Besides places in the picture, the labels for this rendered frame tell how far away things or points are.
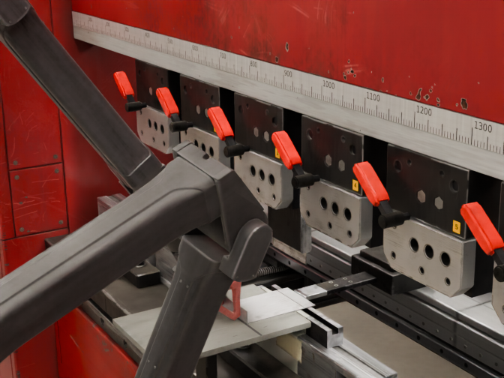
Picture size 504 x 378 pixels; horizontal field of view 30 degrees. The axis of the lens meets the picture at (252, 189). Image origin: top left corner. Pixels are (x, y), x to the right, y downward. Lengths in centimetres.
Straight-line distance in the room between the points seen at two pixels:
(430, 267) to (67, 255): 48
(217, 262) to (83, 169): 129
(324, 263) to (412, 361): 171
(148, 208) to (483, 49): 41
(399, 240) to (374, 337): 251
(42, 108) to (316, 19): 104
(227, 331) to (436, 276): 42
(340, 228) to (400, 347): 235
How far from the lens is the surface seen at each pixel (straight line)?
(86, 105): 131
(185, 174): 96
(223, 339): 145
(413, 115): 117
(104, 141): 133
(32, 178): 224
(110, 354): 201
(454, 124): 111
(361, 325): 382
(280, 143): 136
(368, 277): 166
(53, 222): 229
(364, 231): 129
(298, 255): 152
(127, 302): 190
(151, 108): 184
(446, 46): 111
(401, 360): 356
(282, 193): 145
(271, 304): 156
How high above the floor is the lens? 164
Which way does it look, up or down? 17 degrees down
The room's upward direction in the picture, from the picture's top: 1 degrees counter-clockwise
